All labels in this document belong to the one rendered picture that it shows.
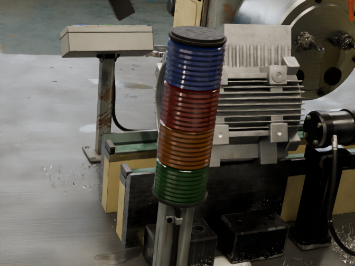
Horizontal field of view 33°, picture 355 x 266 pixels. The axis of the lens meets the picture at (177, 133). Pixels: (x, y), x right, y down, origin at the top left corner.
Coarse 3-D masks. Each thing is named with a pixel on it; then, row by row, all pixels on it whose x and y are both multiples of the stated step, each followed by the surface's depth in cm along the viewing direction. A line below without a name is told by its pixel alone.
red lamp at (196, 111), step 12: (168, 84) 62; (168, 96) 62; (180, 96) 61; (192, 96) 61; (204, 96) 61; (216, 96) 62; (168, 108) 62; (180, 108) 62; (192, 108) 61; (204, 108) 62; (216, 108) 63; (168, 120) 63; (180, 120) 62; (192, 120) 62; (204, 120) 62
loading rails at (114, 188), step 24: (120, 144) 105; (144, 144) 106; (120, 168) 96; (144, 168) 98; (216, 168) 97; (240, 168) 99; (264, 168) 101; (288, 168) 103; (120, 192) 97; (144, 192) 94; (216, 192) 99; (240, 192) 101; (264, 192) 103; (288, 192) 107; (120, 216) 98; (144, 216) 96; (216, 216) 102; (288, 216) 109; (120, 240) 99
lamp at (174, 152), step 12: (168, 132) 63; (180, 132) 62; (192, 132) 62; (204, 132) 63; (168, 144) 64; (180, 144) 63; (192, 144) 63; (204, 144) 64; (168, 156) 64; (180, 156) 64; (192, 156) 64; (204, 156) 65; (180, 168) 64; (192, 168) 64
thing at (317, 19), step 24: (264, 0) 133; (288, 0) 127; (312, 0) 126; (336, 0) 128; (264, 24) 129; (288, 24) 126; (312, 24) 128; (336, 24) 130; (312, 48) 126; (336, 48) 133; (312, 72) 133; (336, 72) 135; (312, 96) 136
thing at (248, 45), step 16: (224, 32) 96; (240, 32) 96; (256, 32) 97; (272, 32) 98; (288, 32) 99; (240, 48) 96; (256, 48) 97; (272, 48) 98; (288, 48) 99; (240, 64) 97; (256, 64) 97; (272, 64) 98
